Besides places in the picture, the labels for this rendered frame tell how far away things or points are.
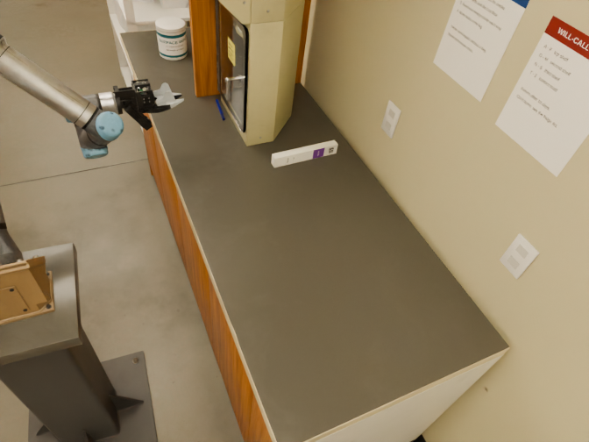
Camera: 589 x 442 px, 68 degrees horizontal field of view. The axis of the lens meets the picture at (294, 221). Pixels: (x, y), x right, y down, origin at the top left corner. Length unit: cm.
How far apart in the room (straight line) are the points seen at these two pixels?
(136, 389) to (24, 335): 95
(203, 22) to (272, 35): 41
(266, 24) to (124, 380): 159
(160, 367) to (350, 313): 118
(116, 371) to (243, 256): 108
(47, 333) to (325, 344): 71
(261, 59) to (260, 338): 89
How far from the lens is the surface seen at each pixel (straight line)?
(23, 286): 124
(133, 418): 214
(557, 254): 123
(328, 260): 137
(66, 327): 129
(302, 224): 145
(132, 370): 222
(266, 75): 157
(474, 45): 129
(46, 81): 137
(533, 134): 119
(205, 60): 191
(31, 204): 302
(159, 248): 259
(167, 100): 155
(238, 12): 144
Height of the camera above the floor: 201
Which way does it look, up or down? 48 degrees down
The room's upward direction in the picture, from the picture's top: 9 degrees clockwise
